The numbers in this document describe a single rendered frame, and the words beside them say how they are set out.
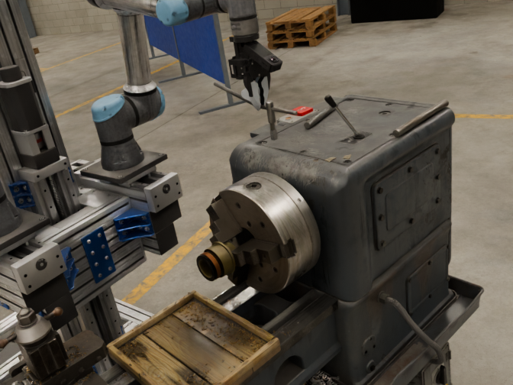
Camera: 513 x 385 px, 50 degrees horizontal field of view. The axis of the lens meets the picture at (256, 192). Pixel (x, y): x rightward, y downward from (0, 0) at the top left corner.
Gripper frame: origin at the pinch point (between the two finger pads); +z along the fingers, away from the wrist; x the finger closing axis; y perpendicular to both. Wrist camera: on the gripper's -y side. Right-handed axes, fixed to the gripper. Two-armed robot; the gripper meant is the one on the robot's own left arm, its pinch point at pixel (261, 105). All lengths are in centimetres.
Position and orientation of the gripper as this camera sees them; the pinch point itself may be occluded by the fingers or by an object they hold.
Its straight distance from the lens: 158.4
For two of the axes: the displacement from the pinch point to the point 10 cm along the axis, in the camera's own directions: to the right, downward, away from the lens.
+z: 1.5, 8.9, 4.4
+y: -7.0, -2.2, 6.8
